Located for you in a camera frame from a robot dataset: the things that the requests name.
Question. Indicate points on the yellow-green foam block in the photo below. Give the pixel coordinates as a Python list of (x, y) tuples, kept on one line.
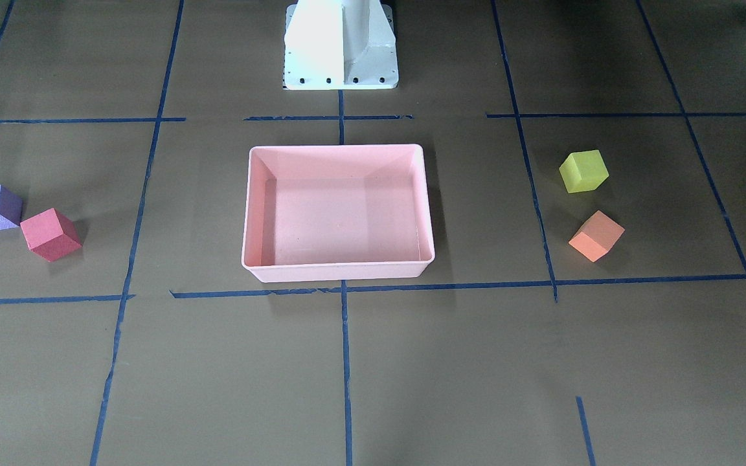
[(583, 171)]

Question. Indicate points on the orange foam block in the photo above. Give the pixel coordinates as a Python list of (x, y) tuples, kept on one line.
[(597, 236)]

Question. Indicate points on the red foam block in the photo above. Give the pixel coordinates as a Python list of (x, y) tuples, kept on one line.
[(50, 235)]

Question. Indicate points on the pink plastic bin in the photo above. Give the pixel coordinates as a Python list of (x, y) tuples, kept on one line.
[(337, 212)]

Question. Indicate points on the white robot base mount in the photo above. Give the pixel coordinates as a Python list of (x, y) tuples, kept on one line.
[(340, 45)]

